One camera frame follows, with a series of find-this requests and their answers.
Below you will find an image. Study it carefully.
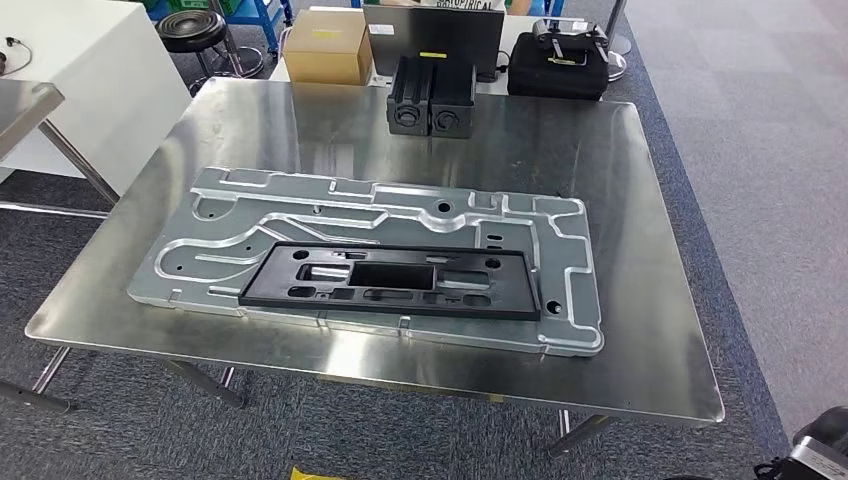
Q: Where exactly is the small stainless steel table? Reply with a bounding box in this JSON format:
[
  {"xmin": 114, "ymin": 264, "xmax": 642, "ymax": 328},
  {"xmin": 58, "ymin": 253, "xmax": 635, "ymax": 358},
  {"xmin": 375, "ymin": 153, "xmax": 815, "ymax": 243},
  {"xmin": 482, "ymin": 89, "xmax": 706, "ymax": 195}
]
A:
[{"xmin": 0, "ymin": 79, "xmax": 122, "ymax": 221}]

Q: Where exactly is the black plastic frame part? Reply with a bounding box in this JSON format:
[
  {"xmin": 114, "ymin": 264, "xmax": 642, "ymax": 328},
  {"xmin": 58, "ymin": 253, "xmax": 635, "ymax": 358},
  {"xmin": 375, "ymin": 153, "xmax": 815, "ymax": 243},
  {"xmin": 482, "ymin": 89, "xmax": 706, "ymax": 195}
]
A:
[{"xmin": 238, "ymin": 241, "xmax": 543, "ymax": 323}]

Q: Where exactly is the black round stool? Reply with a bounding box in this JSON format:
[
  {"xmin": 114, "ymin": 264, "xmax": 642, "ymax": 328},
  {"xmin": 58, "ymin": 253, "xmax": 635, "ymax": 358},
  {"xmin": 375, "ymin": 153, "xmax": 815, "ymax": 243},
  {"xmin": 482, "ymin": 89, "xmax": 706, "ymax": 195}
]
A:
[{"xmin": 156, "ymin": 9, "xmax": 266, "ymax": 95}]

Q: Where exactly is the white cabinet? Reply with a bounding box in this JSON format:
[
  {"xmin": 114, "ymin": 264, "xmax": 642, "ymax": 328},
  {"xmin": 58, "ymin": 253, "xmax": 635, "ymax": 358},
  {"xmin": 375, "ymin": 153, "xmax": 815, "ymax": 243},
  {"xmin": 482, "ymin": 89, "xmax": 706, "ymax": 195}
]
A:
[{"xmin": 0, "ymin": 0, "xmax": 193, "ymax": 198}]

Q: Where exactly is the aluminium fixture plate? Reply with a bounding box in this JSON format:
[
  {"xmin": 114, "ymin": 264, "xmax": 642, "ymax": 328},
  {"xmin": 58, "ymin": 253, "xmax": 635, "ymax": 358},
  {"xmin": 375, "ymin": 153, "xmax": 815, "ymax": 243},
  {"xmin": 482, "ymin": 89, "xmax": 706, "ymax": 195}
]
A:
[{"xmin": 127, "ymin": 165, "xmax": 605, "ymax": 359}]

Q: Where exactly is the dark grey monitor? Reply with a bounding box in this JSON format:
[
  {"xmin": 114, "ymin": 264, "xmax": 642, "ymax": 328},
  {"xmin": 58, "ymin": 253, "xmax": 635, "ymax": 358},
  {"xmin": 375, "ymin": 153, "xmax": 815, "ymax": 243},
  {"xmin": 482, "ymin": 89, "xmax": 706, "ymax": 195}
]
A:
[{"xmin": 362, "ymin": 3, "xmax": 506, "ymax": 84}]

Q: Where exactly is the chrome stand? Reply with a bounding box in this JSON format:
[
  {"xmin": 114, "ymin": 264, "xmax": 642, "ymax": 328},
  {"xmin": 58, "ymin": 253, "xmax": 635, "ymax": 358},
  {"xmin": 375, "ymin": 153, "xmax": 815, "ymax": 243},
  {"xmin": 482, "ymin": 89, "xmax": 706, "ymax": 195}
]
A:
[{"xmin": 604, "ymin": 0, "xmax": 631, "ymax": 84}]

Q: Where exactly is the brown cardboard box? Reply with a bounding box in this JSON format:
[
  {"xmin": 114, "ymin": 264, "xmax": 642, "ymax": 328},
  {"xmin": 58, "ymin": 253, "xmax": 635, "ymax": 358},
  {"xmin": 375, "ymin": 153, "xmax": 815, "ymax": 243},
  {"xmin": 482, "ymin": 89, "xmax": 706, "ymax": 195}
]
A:
[{"xmin": 283, "ymin": 8, "xmax": 374, "ymax": 87}]

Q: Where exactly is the stainless steel workbench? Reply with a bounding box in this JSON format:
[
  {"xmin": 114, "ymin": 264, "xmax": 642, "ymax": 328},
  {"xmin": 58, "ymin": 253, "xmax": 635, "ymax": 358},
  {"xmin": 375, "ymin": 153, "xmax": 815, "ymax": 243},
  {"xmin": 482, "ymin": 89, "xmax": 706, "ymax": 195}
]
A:
[{"xmin": 0, "ymin": 76, "xmax": 725, "ymax": 460}]

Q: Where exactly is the black carry case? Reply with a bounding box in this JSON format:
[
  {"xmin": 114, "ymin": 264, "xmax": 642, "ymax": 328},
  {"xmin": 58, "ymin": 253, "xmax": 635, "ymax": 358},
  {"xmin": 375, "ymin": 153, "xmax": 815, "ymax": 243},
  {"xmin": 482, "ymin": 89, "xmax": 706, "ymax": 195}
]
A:
[{"xmin": 506, "ymin": 29, "xmax": 611, "ymax": 102}]

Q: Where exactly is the thin black cable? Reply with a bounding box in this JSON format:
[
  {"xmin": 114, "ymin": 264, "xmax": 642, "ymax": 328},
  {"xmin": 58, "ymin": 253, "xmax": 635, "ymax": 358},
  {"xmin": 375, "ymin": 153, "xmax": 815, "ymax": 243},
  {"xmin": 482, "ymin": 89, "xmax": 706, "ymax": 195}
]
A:
[{"xmin": 0, "ymin": 36, "xmax": 33, "ymax": 77}]

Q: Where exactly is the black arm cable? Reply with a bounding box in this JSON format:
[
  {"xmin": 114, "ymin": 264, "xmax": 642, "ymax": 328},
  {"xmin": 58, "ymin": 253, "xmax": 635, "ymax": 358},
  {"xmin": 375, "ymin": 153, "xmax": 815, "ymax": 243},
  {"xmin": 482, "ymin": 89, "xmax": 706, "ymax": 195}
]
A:
[{"xmin": 753, "ymin": 457, "xmax": 796, "ymax": 480}]

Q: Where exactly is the black plastic block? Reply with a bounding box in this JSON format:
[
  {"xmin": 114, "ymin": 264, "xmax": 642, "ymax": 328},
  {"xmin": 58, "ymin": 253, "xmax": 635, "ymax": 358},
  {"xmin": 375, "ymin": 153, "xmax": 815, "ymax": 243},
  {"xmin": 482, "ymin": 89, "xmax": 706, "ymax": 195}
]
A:
[
  {"xmin": 387, "ymin": 56, "xmax": 435, "ymax": 137},
  {"xmin": 430, "ymin": 59, "xmax": 477, "ymax": 140}
]

